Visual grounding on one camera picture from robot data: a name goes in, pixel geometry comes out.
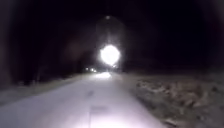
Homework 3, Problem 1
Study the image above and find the grey paved path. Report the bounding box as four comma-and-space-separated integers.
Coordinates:
0, 71, 166, 128

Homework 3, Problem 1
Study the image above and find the dry grass verge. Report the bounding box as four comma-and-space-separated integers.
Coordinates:
112, 71, 224, 128

